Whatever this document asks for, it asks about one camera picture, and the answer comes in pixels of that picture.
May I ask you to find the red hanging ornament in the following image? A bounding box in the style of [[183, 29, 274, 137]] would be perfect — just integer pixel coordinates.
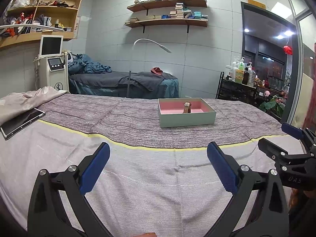
[[283, 45, 293, 55]]

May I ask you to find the wooden cubby shelf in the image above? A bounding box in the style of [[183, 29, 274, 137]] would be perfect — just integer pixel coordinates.
[[1, 0, 82, 49]]

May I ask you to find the red cloth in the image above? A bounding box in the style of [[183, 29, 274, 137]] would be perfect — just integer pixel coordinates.
[[150, 67, 163, 75]]

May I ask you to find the beige polka dot pillow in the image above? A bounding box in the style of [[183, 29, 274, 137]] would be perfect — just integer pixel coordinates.
[[0, 86, 69, 125]]

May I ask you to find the brown strap wristwatch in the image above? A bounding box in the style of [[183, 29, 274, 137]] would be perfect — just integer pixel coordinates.
[[183, 102, 192, 113]]

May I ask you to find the operator thumb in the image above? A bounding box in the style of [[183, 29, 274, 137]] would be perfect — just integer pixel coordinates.
[[134, 233, 157, 237]]

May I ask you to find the blue massage bed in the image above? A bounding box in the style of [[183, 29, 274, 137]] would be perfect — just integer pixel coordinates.
[[69, 72, 179, 99]]

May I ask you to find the wall shelf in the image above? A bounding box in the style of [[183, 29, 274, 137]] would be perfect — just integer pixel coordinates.
[[127, 0, 207, 12], [124, 18, 208, 33]]

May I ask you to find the green potted plant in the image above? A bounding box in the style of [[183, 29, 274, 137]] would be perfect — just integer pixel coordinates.
[[259, 95, 285, 117]]

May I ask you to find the purple woven bed runner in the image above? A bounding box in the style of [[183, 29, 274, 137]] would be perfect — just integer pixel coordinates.
[[40, 94, 283, 149]]

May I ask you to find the crumpled blue bedding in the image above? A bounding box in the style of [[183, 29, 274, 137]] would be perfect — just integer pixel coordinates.
[[68, 54, 112, 75]]

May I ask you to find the white arc floor lamp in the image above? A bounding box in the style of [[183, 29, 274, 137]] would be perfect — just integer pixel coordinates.
[[127, 38, 173, 98]]

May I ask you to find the white beauty machine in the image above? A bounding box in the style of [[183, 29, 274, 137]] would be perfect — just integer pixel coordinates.
[[33, 35, 69, 91]]

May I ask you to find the green lotion bottle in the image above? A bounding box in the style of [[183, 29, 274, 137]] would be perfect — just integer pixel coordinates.
[[235, 62, 245, 84]]

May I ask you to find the green box pink lining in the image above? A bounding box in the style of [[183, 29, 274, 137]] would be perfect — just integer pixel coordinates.
[[158, 98, 216, 128]]

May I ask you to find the black tablet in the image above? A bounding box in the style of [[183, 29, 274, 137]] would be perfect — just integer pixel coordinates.
[[1, 108, 46, 140]]

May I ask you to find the upper wall shelf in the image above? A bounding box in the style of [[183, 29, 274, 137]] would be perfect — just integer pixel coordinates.
[[127, 0, 207, 12]]

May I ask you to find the black trolley rack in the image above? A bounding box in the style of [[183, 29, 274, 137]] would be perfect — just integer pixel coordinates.
[[215, 72, 287, 108]]

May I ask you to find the lower wall shelf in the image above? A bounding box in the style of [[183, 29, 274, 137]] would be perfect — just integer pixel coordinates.
[[124, 18, 208, 33]]

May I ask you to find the dark grey blanket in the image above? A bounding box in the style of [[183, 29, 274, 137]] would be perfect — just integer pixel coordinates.
[[118, 72, 179, 91]]

